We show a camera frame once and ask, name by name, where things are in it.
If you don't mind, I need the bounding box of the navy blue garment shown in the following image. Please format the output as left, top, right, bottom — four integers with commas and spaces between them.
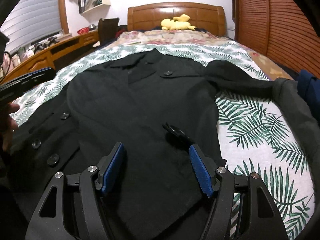
297, 69, 320, 111

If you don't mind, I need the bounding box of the grey window blind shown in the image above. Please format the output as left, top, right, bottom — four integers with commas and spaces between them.
1, 0, 62, 54

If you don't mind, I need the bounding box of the grey garment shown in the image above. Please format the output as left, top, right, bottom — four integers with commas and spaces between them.
272, 78, 319, 199

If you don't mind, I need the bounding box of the palm leaf print bedsheet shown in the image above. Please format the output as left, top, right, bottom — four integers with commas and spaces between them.
13, 41, 315, 239

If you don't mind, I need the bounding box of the black button-up coat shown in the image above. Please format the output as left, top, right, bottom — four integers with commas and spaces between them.
9, 50, 273, 239

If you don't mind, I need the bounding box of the red bowl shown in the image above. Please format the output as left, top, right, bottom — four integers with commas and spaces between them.
77, 27, 89, 35

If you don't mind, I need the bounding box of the yellow plush toy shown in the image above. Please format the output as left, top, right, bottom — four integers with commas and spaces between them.
161, 14, 196, 30

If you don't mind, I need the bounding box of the wooden headboard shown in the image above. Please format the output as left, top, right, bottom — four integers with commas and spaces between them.
127, 2, 227, 36

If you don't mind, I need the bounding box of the person's left hand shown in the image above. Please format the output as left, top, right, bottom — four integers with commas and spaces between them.
1, 103, 20, 151

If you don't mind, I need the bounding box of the floral quilt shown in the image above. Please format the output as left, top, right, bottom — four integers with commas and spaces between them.
108, 30, 231, 48

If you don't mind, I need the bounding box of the dark desk chair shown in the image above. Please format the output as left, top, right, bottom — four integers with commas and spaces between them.
98, 17, 119, 46

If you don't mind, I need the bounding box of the wooden louvered wardrobe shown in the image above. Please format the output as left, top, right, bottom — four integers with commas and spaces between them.
233, 0, 319, 76

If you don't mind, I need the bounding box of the wooden desk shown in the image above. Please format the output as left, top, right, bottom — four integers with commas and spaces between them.
1, 30, 99, 84

